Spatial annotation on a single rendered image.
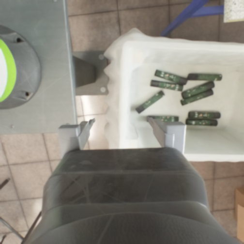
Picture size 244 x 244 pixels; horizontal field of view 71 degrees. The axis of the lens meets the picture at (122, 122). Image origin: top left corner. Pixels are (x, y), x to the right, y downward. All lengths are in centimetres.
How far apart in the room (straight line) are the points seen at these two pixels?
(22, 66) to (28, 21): 9
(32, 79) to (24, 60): 3
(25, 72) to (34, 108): 8
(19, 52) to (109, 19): 102
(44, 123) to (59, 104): 5
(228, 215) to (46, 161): 167
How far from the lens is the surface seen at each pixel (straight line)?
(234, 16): 62
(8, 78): 30
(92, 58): 126
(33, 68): 35
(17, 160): 163
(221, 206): 192
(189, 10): 87
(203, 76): 87
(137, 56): 60
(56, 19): 37
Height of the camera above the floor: 126
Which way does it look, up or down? 75 degrees down
